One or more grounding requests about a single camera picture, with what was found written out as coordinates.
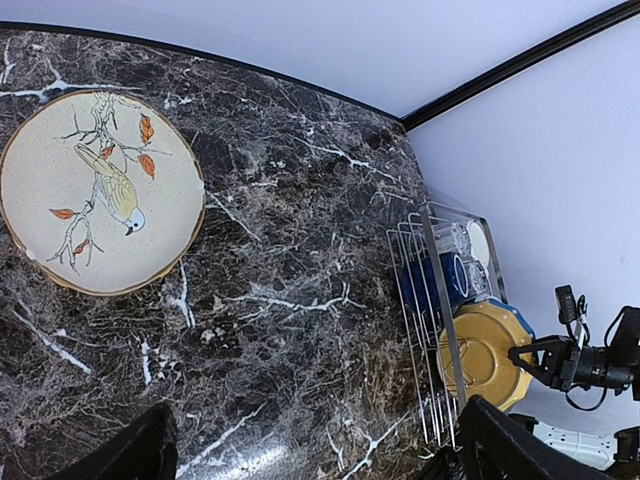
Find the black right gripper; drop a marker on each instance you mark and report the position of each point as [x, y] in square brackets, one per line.
[557, 362]

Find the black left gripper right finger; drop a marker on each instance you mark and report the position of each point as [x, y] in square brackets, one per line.
[493, 446]

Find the black frame post right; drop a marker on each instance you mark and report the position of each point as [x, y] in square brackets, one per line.
[521, 62]

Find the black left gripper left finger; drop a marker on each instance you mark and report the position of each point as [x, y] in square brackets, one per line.
[145, 449]

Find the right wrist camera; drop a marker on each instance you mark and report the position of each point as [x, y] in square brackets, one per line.
[567, 305]

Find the teal and white mug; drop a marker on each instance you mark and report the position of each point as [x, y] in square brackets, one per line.
[479, 246]

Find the clear glass cup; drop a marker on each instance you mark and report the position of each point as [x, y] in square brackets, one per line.
[450, 236]
[477, 278]

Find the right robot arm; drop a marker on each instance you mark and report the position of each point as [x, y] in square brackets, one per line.
[618, 361]

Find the metal wire dish rack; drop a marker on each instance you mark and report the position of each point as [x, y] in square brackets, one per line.
[434, 353]

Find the blue polka dot plate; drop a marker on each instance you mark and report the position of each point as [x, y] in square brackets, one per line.
[510, 317]

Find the dark blue mug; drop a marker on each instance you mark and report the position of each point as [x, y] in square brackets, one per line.
[419, 286]

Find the cream bird pattern plate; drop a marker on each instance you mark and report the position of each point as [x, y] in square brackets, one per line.
[101, 192]

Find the yellow polka dot plate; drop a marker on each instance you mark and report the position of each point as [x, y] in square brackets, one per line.
[167, 269]
[483, 344]

